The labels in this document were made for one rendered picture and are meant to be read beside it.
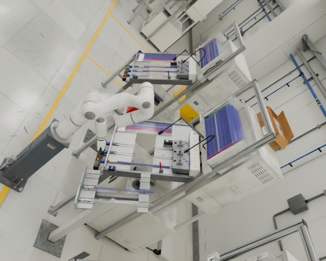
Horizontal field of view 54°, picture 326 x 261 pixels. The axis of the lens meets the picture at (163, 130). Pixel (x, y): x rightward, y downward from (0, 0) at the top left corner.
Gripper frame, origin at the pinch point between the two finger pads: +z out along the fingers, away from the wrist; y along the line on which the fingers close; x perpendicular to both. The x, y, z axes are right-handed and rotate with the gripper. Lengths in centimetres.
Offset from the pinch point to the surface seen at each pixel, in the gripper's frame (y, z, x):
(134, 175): 10.0, 11.8, 26.7
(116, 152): -11.8, 9.6, 8.7
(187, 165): 2, 4, 68
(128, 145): -21.9, 9.7, 17.6
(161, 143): -29, 10, 45
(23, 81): -105, 7, -106
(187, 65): -162, -1, 67
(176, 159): -4, 4, 59
